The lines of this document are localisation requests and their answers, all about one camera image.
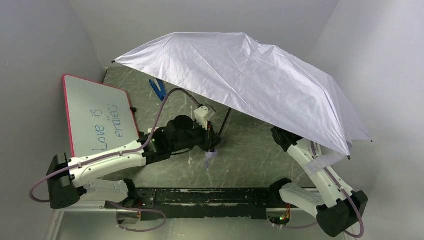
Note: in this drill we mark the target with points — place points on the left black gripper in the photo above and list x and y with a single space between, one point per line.
212 140

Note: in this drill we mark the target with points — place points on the lavender folding umbrella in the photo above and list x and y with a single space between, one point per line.
259 80

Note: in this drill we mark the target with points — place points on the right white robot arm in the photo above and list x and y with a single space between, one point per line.
337 207

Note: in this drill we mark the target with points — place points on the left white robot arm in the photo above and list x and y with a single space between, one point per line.
80 179

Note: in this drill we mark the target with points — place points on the blue stapler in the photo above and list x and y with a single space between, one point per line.
159 88

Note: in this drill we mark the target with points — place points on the pink framed whiteboard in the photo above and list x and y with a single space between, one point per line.
99 116

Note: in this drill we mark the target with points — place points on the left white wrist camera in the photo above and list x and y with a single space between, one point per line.
203 115

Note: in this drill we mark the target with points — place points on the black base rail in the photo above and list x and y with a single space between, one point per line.
198 203

